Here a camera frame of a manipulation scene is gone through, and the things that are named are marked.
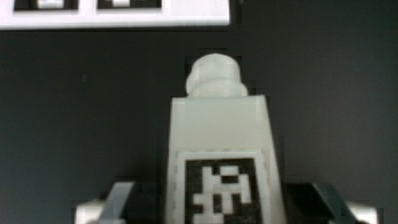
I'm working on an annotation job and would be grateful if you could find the white marker plate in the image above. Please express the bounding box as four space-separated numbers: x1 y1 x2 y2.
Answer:
0 0 232 30

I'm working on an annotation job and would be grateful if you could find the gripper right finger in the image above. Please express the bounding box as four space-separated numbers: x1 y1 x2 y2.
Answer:
285 182 381 224

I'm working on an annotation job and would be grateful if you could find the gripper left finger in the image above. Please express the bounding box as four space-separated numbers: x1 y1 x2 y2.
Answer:
74 181 162 224

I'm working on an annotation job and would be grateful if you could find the white table leg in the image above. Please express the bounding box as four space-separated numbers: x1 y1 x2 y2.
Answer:
166 54 289 224

